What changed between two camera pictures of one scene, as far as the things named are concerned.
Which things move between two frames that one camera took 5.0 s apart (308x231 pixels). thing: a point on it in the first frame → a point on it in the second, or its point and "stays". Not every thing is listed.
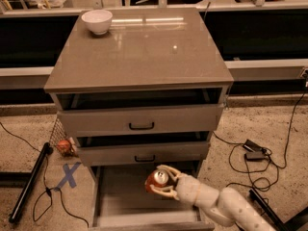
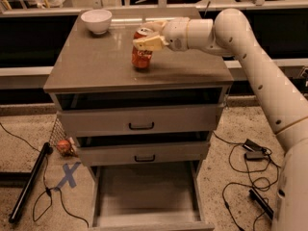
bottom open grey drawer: (149, 198) stays
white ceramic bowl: (97, 20) stays
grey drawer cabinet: (138, 88) stays
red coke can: (158, 177) → (141, 59)
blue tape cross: (68, 175) stays
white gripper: (187, 187) → (175, 33)
